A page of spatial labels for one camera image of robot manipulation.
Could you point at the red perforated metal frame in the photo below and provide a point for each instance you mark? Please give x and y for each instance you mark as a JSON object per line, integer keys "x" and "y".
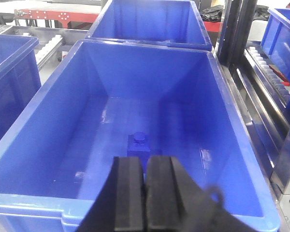
{"x": 63, "y": 17}

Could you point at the roller conveyor track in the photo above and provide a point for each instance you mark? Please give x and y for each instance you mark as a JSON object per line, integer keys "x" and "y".
{"x": 276, "y": 78}

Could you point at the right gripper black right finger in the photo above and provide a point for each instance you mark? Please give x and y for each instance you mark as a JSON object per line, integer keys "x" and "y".
{"x": 175, "y": 203}

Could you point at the blue bin far right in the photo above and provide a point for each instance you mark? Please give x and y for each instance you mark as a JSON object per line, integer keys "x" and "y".
{"x": 276, "y": 40}

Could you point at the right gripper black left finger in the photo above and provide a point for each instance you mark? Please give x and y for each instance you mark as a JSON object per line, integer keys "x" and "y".
{"x": 119, "y": 207}

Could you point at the blue target bin left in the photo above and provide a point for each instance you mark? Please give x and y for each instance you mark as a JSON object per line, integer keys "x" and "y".
{"x": 19, "y": 77}

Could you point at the black upright post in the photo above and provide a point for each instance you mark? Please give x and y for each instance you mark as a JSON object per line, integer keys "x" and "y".
{"x": 237, "y": 20}

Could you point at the blue bin behind target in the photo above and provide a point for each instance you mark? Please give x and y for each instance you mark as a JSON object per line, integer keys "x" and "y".
{"x": 172, "y": 23}

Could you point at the blue target bin right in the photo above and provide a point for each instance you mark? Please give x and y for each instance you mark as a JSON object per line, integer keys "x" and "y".
{"x": 55, "y": 158}

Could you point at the blue bottle part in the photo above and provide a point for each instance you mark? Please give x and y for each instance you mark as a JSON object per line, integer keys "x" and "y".
{"x": 139, "y": 145}

